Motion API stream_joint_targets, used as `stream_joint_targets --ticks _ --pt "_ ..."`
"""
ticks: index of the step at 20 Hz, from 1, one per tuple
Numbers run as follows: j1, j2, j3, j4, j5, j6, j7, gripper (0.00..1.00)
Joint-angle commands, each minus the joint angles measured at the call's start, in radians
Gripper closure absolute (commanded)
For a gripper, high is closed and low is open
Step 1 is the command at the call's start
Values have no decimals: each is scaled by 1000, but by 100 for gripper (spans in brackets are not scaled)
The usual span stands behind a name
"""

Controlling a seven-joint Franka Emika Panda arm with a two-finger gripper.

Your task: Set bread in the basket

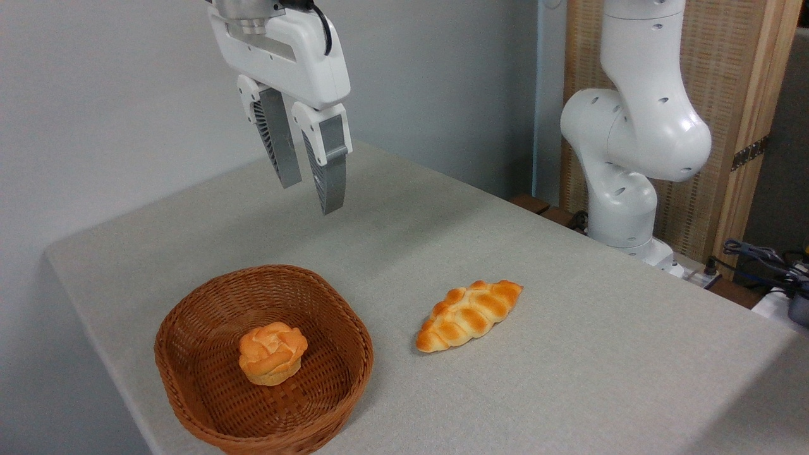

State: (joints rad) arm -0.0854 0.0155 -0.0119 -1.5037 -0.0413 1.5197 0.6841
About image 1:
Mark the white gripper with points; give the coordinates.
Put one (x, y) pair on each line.
(297, 60)

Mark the long braided bread loaf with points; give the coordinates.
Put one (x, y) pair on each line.
(468, 315)

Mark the round orange bread roll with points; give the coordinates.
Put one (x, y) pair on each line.
(273, 352)

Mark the brown wicker basket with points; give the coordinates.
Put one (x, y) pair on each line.
(208, 373)

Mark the metal screen hinge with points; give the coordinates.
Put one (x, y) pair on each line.
(750, 153)

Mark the white box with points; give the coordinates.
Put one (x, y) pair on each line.
(770, 306)

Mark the dark grey container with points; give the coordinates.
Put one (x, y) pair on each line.
(799, 308)

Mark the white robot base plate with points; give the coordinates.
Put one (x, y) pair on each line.
(692, 273)

